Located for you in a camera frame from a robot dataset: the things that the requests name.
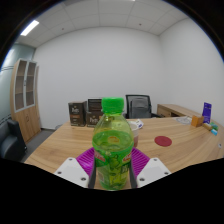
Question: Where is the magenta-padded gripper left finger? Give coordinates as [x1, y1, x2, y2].
[53, 147, 98, 190]

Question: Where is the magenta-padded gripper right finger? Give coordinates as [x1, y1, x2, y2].
[128, 147, 172, 190]

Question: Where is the green drink bottle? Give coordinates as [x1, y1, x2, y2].
[92, 97, 135, 192]

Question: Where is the flat round red coaster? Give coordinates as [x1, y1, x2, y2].
[154, 135, 173, 148]

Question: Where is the dark brown carton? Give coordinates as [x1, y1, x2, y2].
[87, 97, 103, 113]
[85, 111, 103, 128]

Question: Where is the tall dark brown box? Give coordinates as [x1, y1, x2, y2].
[68, 101, 88, 128]

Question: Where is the black mesh office chair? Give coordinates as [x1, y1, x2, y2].
[123, 94, 162, 120]

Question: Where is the grey backpack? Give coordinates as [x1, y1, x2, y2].
[130, 97, 152, 119]

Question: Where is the orange wooden box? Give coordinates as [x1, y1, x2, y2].
[190, 114, 205, 128]

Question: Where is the black leather sofa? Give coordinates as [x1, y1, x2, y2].
[0, 119, 28, 161]

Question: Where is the wooden shelf cabinet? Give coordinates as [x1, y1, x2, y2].
[9, 58, 42, 144]

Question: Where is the small tan box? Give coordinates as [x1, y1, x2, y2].
[201, 122, 214, 132]

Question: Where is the purple box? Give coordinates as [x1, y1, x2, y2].
[201, 102, 213, 125]

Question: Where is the long ceiling light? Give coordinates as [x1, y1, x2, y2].
[19, 19, 40, 37]

